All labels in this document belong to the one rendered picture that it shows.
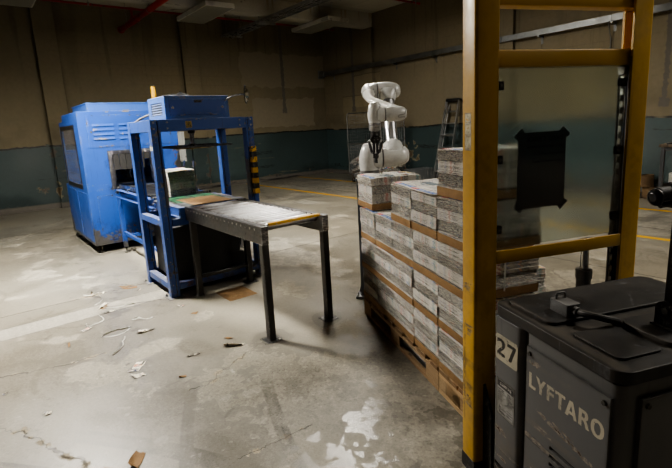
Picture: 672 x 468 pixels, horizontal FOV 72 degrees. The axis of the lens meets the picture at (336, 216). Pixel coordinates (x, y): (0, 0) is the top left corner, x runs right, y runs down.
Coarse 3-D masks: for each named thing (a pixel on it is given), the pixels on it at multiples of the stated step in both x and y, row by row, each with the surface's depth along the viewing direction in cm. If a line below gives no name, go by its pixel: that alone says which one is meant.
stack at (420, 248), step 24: (384, 216) 301; (384, 240) 302; (408, 240) 267; (432, 240) 239; (384, 264) 305; (432, 264) 241; (384, 288) 311; (408, 288) 273; (432, 288) 244; (408, 312) 276; (432, 312) 246; (432, 336) 249; (432, 384) 255
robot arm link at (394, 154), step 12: (384, 84) 387; (396, 84) 388; (384, 96) 385; (396, 96) 391; (396, 132) 377; (384, 144) 373; (396, 144) 369; (384, 156) 366; (396, 156) 366; (408, 156) 369
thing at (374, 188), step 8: (360, 176) 335; (368, 176) 327; (376, 176) 324; (384, 176) 323; (360, 184) 338; (368, 184) 321; (376, 184) 317; (384, 184) 319; (360, 192) 341; (368, 192) 325; (376, 192) 319; (384, 192) 320; (368, 200) 327; (376, 200) 320; (384, 200) 322
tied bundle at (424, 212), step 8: (416, 192) 250; (416, 200) 252; (424, 200) 242; (432, 200) 233; (416, 208) 253; (424, 208) 243; (432, 208) 235; (416, 216) 252; (424, 216) 243; (432, 216) 236; (424, 224) 244; (432, 224) 236
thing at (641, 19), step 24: (648, 0) 169; (624, 24) 178; (648, 24) 171; (648, 48) 173; (648, 72) 175; (624, 120) 183; (624, 144) 180; (624, 168) 180; (624, 192) 181; (624, 216) 183; (624, 240) 185; (624, 264) 188
